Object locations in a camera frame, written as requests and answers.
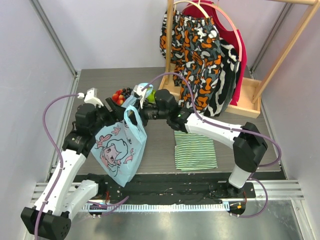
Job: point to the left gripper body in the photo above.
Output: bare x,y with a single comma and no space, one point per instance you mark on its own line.
103,115

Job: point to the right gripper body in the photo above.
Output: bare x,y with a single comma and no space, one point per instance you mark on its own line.
144,111

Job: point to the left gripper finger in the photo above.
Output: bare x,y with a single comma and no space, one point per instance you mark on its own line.
116,109
110,122

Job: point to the red lychee bunch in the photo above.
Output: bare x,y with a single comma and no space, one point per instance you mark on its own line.
120,96

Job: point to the dark blue grape bunch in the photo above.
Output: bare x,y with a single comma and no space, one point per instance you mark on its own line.
127,91

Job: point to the light blue plastic bag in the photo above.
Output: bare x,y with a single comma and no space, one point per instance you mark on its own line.
119,150

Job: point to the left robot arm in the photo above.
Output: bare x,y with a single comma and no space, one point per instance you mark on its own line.
51,216

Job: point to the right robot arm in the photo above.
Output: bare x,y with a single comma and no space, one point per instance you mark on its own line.
246,141

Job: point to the green apple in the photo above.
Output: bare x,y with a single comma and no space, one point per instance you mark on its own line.
151,97

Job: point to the green striped folded cloth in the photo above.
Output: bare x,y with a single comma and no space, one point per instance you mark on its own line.
194,152

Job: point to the orange camouflage pants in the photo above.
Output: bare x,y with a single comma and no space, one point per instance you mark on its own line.
197,56

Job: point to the black white patterned garment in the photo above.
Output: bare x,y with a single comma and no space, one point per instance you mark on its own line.
230,68

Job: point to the wooden clothes rack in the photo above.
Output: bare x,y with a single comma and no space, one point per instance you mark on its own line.
249,103

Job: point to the wooden clothes hanger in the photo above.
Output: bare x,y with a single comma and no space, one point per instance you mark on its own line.
191,3

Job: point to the red garment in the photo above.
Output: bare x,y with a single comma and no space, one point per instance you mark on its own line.
210,57

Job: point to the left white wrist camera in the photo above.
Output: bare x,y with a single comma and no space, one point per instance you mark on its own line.
90,97

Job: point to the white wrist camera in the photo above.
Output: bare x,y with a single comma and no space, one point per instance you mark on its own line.
90,97
142,91

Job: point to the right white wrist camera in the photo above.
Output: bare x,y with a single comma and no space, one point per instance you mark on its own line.
142,91

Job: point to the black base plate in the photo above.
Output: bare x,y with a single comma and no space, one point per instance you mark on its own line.
175,188

